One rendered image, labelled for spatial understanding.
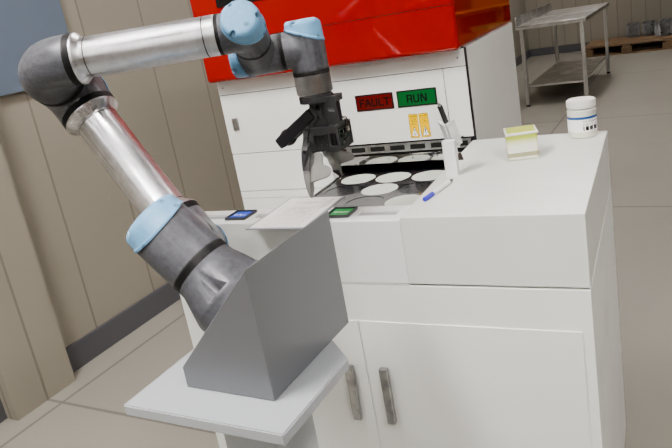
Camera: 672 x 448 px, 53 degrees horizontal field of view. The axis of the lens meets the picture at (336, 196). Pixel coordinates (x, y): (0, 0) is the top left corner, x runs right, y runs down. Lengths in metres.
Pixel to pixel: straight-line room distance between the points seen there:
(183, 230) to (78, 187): 2.22
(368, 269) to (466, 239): 0.23
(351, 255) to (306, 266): 0.29
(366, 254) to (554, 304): 0.38
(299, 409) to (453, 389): 0.51
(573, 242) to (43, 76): 1.00
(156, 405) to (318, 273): 0.34
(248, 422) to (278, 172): 1.24
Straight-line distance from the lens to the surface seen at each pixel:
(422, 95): 1.92
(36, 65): 1.35
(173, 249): 1.14
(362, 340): 1.51
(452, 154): 1.56
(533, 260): 1.31
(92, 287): 3.41
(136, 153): 1.37
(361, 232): 1.39
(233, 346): 1.08
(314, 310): 1.17
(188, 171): 3.88
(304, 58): 1.35
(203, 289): 1.11
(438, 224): 1.32
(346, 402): 1.61
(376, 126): 1.99
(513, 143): 1.63
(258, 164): 2.21
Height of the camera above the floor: 1.39
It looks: 16 degrees down
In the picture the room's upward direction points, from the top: 10 degrees counter-clockwise
